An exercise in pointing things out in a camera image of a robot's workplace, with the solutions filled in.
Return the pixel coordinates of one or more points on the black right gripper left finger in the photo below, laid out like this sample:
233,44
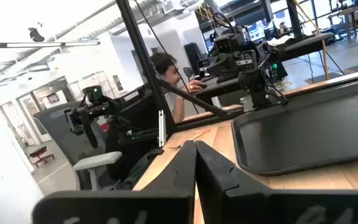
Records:
166,193

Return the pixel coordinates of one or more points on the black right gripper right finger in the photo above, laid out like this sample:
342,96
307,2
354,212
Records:
228,193

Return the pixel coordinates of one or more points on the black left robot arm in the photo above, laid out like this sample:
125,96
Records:
258,90

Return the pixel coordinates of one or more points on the black Trossen-labelled robot arm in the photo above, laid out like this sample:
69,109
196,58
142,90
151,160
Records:
135,105

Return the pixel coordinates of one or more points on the black plastic tray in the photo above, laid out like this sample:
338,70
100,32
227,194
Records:
306,133

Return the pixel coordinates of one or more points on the black desk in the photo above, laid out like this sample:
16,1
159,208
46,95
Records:
219,87

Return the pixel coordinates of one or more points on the computer monitor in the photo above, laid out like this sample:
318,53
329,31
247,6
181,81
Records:
256,29

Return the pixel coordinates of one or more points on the person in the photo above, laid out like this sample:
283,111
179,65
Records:
165,67

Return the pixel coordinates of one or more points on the yellow pole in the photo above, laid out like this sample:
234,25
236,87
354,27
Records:
323,53

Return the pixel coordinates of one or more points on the grey office chair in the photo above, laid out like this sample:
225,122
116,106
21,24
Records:
61,130

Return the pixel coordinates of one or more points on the red padded bench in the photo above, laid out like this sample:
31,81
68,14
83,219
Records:
40,154

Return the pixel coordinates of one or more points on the long ceiling light strip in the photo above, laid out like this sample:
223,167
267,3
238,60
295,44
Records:
36,44

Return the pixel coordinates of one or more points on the black ceiling fixture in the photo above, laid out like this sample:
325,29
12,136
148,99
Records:
36,35

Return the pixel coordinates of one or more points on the black diagonal frame brace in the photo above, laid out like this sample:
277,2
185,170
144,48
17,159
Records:
194,99

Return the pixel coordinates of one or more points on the silver metal bracket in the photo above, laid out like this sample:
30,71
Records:
162,127

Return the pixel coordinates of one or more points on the framed wall picture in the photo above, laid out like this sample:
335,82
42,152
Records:
53,98

